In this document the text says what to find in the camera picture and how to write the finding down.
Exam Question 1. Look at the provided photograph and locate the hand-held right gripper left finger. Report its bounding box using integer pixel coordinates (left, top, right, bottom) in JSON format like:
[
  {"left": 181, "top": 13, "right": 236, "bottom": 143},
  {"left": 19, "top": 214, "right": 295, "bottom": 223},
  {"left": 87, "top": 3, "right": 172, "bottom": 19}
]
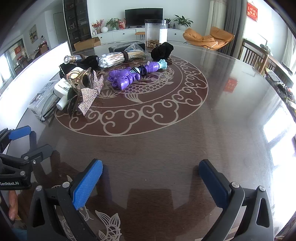
[{"left": 27, "top": 159, "right": 103, "bottom": 241}]

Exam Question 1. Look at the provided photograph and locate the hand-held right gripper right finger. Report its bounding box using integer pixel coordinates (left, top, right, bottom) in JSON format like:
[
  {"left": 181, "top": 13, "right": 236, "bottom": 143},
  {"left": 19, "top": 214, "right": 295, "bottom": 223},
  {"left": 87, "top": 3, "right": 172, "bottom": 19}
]
[{"left": 198, "top": 159, "right": 274, "bottom": 241}]

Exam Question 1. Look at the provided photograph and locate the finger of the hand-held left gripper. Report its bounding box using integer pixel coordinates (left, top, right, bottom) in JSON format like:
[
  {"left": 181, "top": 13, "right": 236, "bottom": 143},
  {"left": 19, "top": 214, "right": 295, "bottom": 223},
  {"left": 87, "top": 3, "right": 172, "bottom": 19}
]
[
  {"left": 0, "top": 144, "right": 53, "bottom": 167},
  {"left": 0, "top": 126, "right": 37, "bottom": 160}
]

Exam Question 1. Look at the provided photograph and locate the white sunscreen tube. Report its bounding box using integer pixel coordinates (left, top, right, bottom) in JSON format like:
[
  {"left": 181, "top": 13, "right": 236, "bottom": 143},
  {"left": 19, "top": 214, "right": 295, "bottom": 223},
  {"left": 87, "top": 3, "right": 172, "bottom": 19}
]
[{"left": 54, "top": 79, "right": 72, "bottom": 110}]

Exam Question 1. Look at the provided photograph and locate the person's left hand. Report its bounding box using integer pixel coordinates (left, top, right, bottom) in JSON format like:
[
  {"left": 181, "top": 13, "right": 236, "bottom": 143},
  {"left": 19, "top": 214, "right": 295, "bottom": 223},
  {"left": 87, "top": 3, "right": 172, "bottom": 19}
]
[{"left": 8, "top": 191, "right": 19, "bottom": 221}]

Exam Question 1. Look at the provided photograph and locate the clear plastic package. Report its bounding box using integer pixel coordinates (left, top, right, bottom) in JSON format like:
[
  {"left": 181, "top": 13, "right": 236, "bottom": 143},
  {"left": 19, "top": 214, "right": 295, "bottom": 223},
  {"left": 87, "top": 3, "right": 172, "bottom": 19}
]
[{"left": 28, "top": 80, "right": 61, "bottom": 122}]

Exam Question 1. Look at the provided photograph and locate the dark hair accessory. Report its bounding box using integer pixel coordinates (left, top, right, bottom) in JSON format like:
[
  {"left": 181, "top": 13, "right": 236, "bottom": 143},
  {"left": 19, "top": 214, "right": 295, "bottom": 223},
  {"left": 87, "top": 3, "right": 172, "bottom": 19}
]
[{"left": 67, "top": 89, "right": 81, "bottom": 115}]

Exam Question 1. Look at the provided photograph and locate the white partition board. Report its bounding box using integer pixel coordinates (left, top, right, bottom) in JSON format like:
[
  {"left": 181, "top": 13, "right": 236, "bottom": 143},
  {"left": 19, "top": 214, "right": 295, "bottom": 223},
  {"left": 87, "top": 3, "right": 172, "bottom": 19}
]
[{"left": 0, "top": 41, "right": 73, "bottom": 105}]

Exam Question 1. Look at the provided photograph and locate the rhinestone bow hair clip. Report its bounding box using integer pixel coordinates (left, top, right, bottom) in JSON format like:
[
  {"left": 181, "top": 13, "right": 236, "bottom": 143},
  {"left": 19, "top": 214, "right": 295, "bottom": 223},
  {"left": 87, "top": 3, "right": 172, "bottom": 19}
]
[{"left": 77, "top": 70, "right": 104, "bottom": 116}]

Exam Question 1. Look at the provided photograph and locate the black cloth with white trim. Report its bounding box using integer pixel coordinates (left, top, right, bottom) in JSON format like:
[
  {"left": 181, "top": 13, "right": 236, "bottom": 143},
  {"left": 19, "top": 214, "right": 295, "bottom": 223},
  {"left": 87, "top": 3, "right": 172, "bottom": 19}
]
[{"left": 59, "top": 62, "right": 84, "bottom": 80}]

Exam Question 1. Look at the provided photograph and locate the amber hair claw clip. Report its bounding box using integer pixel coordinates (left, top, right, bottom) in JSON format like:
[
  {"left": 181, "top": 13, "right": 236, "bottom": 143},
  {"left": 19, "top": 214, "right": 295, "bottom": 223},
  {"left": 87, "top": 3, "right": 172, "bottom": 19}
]
[{"left": 66, "top": 67, "right": 93, "bottom": 91}]

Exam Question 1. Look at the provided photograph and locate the small glass bottle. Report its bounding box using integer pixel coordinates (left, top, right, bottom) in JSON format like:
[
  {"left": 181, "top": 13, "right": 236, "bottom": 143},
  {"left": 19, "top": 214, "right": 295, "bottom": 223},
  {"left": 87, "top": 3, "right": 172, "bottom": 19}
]
[{"left": 64, "top": 55, "right": 86, "bottom": 65}]

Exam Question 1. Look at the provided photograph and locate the black velvet pouch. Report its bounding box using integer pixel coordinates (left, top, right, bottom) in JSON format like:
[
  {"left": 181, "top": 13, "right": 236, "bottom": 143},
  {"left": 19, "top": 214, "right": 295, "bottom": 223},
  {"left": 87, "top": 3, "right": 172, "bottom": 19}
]
[
  {"left": 79, "top": 55, "right": 100, "bottom": 70},
  {"left": 151, "top": 42, "right": 174, "bottom": 60}
]

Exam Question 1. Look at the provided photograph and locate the purple plastic toy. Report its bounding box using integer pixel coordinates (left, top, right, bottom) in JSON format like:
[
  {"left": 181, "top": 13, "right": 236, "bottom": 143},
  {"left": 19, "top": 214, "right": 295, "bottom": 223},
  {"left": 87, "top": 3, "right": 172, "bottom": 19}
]
[{"left": 107, "top": 59, "right": 169, "bottom": 91}]

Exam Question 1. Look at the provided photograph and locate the open cardboard box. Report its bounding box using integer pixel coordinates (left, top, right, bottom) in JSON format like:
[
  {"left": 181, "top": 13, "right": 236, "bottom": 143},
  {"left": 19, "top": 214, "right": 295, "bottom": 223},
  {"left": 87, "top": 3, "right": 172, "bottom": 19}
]
[{"left": 73, "top": 37, "right": 102, "bottom": 52}]

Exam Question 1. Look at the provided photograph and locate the bundle of cotton swabs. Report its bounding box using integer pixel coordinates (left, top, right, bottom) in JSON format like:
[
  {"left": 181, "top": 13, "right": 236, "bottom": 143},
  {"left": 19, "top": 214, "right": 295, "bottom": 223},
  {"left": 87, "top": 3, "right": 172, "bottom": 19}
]
[{"left": 98, "top": 51, "right": 146, "bottom": 68}]

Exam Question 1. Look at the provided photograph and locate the dark display cabinet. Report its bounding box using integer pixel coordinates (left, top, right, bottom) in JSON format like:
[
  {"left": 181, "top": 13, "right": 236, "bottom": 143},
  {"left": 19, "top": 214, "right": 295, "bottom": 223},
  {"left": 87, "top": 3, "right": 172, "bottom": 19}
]
[{"left": 63, "top": 0, "right": 91, "bottom": 51}]

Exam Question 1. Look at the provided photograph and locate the black cardboard box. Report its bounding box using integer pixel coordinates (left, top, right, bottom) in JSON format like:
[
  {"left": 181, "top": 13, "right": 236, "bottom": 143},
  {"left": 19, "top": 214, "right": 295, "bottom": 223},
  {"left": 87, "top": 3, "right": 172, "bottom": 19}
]
[{"left": 109, "top": 41, "right": 146, "bottom": 53}]

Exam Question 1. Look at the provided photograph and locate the red flower arrangement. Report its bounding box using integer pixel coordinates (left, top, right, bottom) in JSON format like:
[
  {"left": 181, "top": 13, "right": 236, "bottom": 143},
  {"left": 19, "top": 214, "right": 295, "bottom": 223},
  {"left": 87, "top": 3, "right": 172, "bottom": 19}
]
[{"left": 92, "top": 19, "right": 104, "bottom": 34}]

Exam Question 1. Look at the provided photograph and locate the dark wooden chair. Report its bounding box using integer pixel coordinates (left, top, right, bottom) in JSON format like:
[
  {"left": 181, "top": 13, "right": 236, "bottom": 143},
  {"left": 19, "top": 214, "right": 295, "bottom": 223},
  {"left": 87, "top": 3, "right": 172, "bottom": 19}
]
[{"left": 240, "top": 38, "right": 270, "bottom": 75}]

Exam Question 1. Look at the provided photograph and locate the clear plastic bag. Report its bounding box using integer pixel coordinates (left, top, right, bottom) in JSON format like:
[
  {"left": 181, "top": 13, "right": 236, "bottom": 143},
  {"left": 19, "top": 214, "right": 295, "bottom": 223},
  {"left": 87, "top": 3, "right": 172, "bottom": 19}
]
[{"left": 125, "top": 43, "right": 146, "bottom": 52}]

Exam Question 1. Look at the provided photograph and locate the orange lounge chair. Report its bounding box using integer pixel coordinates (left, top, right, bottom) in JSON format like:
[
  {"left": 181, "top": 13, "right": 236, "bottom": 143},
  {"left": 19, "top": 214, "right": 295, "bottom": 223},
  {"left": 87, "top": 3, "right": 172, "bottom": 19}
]
[{"left": 183, "top": 26, "right": 235, "bottom": 50}]

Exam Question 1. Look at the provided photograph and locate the white television cabinet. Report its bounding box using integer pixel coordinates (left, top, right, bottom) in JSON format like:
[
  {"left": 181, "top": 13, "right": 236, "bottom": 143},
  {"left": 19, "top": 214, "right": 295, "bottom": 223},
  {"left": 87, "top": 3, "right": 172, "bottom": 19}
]
[{"left": 92, "top": 28, "right": 188, "bottom": 44}]

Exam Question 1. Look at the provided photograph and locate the grey curtain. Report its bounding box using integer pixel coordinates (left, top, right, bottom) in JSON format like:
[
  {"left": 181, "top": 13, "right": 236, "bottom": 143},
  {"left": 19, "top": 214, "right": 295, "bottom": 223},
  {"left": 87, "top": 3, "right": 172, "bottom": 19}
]
[{"left": 224, "top": 0, "right": 249, "bottom": 58}]

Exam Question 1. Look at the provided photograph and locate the clear cylinder container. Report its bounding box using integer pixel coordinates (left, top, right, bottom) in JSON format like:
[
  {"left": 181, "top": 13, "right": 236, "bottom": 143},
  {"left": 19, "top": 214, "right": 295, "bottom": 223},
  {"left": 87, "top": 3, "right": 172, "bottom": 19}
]
[{"left": 145, "top": 19, "right": 168, "bottom": 49}]

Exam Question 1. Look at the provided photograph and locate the large green potted plant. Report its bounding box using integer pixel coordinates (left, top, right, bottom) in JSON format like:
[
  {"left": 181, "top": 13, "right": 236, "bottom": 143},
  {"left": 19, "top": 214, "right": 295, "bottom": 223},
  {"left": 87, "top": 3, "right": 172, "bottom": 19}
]
[{"left": 173, "top": 15, "right": 194, "bottom": 29}]

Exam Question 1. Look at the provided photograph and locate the white sheer curtain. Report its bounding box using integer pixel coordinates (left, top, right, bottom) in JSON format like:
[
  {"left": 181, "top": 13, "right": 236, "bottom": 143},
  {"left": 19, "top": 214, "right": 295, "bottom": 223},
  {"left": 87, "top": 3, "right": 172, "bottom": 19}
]
[{"left": 208, "top": 0, "right": 227, "bottom": 35}]

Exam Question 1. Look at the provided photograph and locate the black television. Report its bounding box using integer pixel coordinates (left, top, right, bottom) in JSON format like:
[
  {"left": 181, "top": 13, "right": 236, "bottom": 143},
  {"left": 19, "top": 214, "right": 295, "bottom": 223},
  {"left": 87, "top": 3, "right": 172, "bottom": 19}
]
[{"left": 125, "top": 8, "right": 163, "bottom": 26}]

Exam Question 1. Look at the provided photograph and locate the framed wall picture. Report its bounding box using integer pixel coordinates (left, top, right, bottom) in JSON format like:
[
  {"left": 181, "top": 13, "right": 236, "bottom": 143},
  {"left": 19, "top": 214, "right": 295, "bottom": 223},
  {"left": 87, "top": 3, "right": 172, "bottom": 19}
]
[{"left": 29, "top": 24, "right": 37, "bottom": 43}]

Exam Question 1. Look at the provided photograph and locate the red wall hanging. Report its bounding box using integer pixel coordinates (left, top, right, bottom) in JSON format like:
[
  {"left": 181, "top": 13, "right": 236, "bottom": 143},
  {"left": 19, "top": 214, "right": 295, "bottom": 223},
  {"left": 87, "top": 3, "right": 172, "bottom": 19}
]
[{"left": 246, "top": 2, "right": 258, "bottom": 22}]

